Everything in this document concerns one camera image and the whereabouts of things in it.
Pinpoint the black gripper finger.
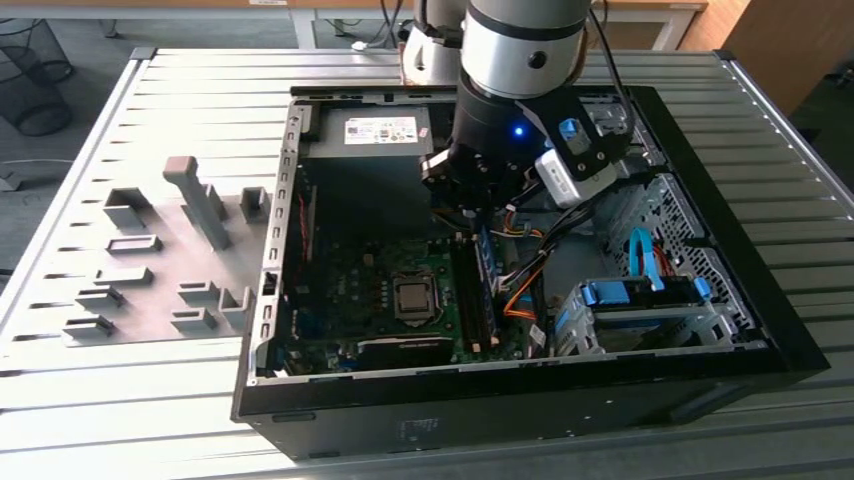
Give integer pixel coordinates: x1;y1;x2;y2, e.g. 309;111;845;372
418;145;494;241
485;160;540;237

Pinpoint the RAM memory stick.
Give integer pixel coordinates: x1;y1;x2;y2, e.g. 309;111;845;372
474;227;505;344

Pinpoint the black RAM slot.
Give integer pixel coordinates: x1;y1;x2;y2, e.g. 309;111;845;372
450;230;484;352

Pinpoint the grey power supply unit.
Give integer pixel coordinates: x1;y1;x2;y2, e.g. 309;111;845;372
298;105;440;241

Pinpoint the silver CPU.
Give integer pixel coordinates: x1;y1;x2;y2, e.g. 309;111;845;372
398;282;433;313

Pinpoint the green motherboard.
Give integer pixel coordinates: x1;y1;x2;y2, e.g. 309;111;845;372
283;229;536;374

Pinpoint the black disk in blue carrier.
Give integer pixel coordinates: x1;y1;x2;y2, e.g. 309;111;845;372
578;277;710;309

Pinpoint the white desk with wooden top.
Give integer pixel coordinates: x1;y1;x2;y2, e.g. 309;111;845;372
290;0;710;51

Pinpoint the grey metal disk bay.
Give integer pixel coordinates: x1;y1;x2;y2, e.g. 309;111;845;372
553;277;743;356

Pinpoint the black graphics card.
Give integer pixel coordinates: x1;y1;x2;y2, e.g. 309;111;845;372
356;335;456;371

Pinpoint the light wooden panel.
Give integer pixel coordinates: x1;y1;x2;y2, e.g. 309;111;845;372
678;0;755;51

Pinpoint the grey plastic parts rack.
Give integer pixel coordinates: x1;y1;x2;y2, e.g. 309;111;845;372
59;155;275;349

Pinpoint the black open PC case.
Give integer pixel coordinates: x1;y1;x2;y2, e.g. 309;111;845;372
230;84;833;461

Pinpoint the brown wooden cabinet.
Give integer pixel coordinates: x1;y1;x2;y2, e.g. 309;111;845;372
722;0;854;117

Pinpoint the grey desk with wooden top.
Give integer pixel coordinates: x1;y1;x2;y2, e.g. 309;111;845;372
0;0;299;40

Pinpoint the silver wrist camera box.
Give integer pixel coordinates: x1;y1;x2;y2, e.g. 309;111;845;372
532;148;621;210

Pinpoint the black wire bundle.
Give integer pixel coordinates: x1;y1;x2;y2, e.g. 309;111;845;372
497;172;660;291

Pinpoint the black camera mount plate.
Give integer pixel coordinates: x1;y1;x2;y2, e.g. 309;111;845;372
517;95;634;184

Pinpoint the dark camera cable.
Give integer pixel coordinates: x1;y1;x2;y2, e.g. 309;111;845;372
586;0;636;109

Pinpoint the thin red wire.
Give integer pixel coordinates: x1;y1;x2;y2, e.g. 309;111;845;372
298;185;317;262

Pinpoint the orange flat cable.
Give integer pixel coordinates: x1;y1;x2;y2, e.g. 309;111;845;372
504;279;537;319

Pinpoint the blue flat data cable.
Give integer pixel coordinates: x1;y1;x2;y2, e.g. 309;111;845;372
629;227;666;292

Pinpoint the red flat cable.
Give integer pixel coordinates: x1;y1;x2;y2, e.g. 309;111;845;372
653;243;677;279

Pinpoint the CPU socket with metal frame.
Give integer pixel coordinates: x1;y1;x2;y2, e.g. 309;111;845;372
389;271;442;326

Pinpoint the black wire mesh bin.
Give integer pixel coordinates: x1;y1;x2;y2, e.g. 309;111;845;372
0;18;77;137

